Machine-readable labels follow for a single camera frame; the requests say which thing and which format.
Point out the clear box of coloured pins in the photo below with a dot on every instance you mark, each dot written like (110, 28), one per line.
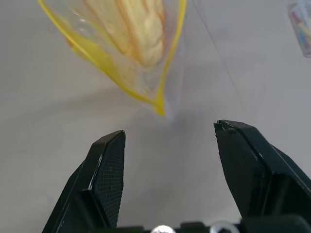
(302, 29)

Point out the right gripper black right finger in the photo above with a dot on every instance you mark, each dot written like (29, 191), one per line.
(255, 174)

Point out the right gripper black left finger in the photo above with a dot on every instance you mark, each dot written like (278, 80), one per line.
(107, 182)

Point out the clear zip bag yellow seal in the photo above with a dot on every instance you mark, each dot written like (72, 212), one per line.
(102, 55)

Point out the yellow pineapple bun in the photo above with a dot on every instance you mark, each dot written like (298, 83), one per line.
(143, 36)

